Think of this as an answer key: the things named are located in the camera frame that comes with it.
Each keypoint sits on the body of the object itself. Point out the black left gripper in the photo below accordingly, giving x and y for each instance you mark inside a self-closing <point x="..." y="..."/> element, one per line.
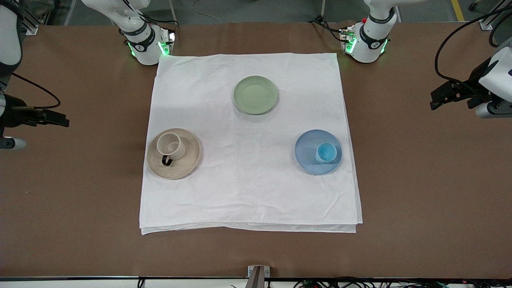
<point x="475" y="81"/>

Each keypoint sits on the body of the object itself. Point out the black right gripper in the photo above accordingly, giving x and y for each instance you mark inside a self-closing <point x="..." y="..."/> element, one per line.
<point x="12" y="113"/>

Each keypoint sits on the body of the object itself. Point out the light blue cup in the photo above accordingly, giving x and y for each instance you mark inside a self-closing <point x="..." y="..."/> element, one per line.
<point x="326" y="152"/>

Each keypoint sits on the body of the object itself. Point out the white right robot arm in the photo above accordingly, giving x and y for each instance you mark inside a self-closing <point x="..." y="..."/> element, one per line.
<point x="144" y="44"/>

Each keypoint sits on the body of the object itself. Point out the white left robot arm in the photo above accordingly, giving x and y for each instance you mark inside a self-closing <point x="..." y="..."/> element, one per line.
<point x="370" y="44"/>

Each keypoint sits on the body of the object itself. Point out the beige gray plate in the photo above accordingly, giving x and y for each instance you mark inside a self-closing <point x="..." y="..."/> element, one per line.
<point x="190" y="160"/>

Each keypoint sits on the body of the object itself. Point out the blue plate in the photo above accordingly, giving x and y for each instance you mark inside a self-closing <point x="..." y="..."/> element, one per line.
<point x="306" y="154"/>

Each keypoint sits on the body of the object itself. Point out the green plate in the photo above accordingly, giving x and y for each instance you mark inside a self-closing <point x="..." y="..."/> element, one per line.
<point x="255" y="95"/>

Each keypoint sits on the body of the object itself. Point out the white cloth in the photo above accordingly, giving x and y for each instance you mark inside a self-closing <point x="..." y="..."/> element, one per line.
<point x="248" y="188"/>

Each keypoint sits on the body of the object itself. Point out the aluminium frame profile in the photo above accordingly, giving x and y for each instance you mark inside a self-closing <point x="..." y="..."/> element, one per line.
<point x="492" y="16"/>
<point x="32" y="22"/>

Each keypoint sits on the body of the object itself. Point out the metal table edge bracket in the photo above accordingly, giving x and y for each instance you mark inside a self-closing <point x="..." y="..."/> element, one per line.
<point x="258" y="276"/>

